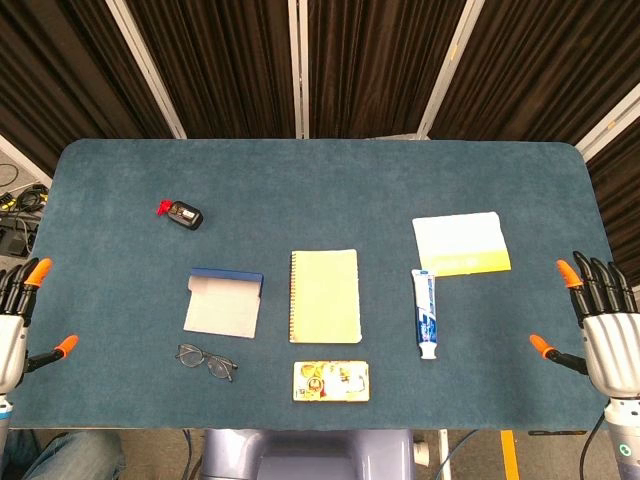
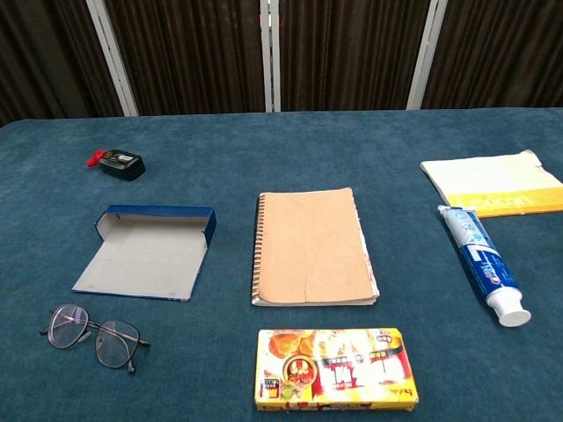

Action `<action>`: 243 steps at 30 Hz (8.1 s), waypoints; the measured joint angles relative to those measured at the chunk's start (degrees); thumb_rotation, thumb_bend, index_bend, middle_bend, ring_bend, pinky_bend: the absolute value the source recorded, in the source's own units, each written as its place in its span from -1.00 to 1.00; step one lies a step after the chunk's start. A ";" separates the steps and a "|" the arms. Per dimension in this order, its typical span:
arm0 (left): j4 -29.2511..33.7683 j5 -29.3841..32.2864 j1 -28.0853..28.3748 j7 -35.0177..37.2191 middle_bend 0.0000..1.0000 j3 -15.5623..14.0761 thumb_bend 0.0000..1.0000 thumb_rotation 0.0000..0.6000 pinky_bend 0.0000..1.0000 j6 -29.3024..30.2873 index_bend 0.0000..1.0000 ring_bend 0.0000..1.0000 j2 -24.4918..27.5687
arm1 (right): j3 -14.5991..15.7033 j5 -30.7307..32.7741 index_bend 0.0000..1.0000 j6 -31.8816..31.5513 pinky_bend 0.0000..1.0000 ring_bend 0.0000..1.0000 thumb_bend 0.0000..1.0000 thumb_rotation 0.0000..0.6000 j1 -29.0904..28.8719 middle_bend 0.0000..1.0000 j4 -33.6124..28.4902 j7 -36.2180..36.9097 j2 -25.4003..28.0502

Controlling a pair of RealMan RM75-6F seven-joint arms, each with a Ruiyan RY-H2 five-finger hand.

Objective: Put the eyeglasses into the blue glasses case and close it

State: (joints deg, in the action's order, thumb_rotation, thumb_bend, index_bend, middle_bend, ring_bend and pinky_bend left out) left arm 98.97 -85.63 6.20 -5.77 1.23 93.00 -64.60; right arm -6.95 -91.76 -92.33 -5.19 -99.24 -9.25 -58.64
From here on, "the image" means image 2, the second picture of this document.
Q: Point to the blue cardboard glasses case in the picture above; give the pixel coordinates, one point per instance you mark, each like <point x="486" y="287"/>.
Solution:
<point x="145" y="255"/>

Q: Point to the thin black metal eyeglasses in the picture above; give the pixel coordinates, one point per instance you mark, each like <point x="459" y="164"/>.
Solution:
<point x="112" y="347"/>

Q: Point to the brown cover spiral notebook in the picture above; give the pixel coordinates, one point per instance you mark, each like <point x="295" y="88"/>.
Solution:
<point x="308" y="246"/>

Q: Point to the blue velvet tablecloth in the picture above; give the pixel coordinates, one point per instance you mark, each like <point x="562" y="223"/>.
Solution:
<point x="220" y="154"/>

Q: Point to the small black red device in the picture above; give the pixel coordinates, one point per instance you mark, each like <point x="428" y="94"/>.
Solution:
<point x="123" y="165"/>

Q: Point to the yellow red food box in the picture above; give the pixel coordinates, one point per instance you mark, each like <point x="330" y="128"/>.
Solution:
<point x="334" y="373"/>

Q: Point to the dark brown pleated curtain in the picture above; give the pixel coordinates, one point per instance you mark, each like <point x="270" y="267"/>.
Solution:
<point x="198" y="53"/>

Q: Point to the blue white toothpaste tube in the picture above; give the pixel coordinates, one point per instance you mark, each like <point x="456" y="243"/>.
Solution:
<point x="481" y="259"/>

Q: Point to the white metal screen post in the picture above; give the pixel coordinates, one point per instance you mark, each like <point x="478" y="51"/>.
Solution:
<point x="426" y="57"/>
<point x="112" y="57"/>
<point x="270" y="66"/>

